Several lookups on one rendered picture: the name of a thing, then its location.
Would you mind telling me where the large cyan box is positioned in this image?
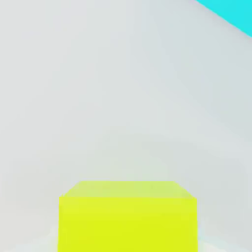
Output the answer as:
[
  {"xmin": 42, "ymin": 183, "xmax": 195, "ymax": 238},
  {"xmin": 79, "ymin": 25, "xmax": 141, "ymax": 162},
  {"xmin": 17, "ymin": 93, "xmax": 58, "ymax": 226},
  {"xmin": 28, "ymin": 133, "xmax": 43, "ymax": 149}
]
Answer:
[{"xmin": 194, "ymin": 0, "xmax": 252, "ymax": 38}]

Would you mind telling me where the small yellow cube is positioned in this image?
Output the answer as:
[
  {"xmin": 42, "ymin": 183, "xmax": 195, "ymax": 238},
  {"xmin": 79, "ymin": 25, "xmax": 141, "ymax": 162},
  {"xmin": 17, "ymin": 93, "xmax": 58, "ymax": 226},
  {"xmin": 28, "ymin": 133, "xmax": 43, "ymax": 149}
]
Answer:
[{"xmin": 57, "ymin": 180, "xmax": 198, "ymax": 252}]

